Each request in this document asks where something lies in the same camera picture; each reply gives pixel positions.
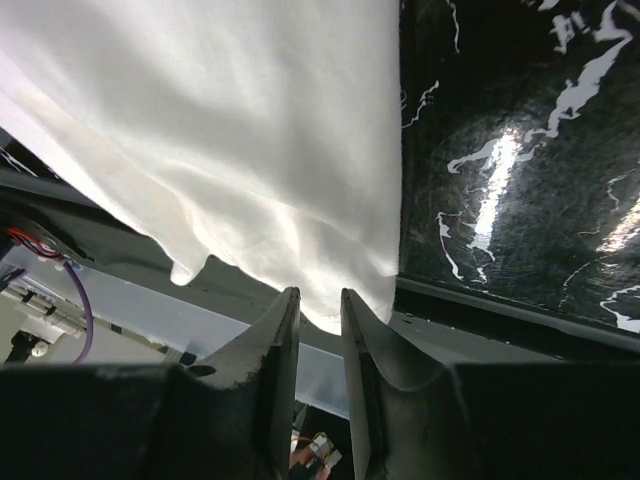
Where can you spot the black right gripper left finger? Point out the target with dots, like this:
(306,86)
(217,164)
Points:
(227,416)

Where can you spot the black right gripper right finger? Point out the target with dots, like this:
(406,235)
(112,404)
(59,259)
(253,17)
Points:
(415,417)

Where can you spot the white printed t-shirt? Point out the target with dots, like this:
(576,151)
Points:
(266,134)

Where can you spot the black marble pattern mat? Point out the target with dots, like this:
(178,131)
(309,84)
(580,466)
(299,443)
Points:
(520,139)

